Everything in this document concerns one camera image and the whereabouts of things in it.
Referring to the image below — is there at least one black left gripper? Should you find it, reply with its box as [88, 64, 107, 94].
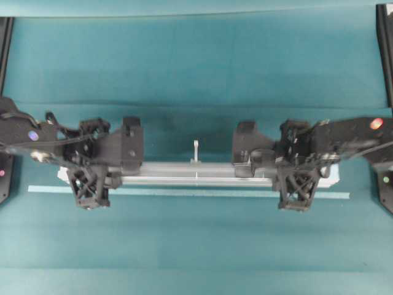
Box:
[63, 117, 144, 189]

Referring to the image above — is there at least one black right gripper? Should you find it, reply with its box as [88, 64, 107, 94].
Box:
[232, 119, 319, 178]

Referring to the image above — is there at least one large silver metal rail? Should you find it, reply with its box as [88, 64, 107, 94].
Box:
[58, 161, 340, 189]

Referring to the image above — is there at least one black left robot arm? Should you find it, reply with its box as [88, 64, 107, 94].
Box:
[1, 97, 144, 210]

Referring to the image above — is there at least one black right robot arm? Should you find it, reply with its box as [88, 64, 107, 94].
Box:
[232, 117, 392, 212]

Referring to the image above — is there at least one light blue tape strip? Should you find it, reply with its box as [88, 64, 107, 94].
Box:
[27, 185, 351, 200]

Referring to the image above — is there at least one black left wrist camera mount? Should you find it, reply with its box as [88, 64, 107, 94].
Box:
[66, 165, 110, 210]

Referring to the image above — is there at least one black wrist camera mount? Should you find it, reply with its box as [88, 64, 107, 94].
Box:
[66, 165, 110, 210]
[274, 167, 321, 212]

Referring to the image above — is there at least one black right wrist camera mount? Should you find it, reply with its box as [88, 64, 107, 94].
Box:
[274, 167, 321, 212]

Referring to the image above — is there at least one white rail support bracket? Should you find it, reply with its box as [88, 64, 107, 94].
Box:
[190, 140, 201, 164]

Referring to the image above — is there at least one black left frame post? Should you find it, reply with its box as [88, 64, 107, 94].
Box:
[0, 17, 15, 95]

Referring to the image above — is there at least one black frame post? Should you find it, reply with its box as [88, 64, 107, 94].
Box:
[0, 17, 15, 95]
[376, 3, 392, 108]

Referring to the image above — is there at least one black right frame post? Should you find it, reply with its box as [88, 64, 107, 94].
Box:
[376, 3, 392, 108]

